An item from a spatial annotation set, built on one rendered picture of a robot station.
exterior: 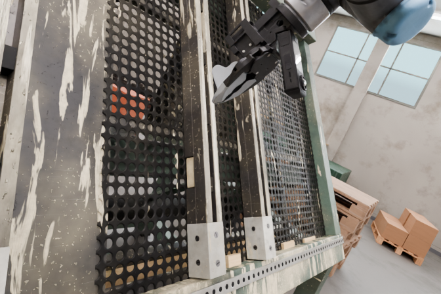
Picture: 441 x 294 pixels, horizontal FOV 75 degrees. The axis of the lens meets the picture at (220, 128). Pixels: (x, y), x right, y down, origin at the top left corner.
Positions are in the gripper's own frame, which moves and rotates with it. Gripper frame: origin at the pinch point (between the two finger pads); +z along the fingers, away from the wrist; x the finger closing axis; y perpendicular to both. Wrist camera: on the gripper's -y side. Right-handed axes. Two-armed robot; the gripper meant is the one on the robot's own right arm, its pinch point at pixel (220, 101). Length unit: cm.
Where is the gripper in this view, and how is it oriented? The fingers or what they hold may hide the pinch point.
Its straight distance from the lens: 56.7
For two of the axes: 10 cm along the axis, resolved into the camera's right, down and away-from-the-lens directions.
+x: -4.9, -1.0, -8.7
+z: -7.1, 6.2, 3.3
